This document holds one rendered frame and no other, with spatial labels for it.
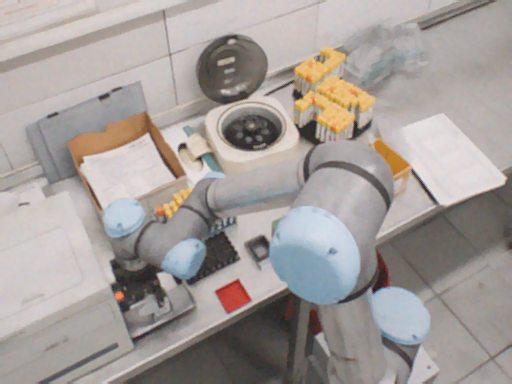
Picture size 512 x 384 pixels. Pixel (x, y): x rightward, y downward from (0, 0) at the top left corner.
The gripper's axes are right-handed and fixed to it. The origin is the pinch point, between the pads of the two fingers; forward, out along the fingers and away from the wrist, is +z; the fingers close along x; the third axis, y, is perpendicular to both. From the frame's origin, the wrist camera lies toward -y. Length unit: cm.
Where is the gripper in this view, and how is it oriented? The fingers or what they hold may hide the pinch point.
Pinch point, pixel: (157, 298)
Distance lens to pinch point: 135.7
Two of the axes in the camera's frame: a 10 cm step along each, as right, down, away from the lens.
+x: 4.9, 6.2, -6.1
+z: 0.2, 6.9, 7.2
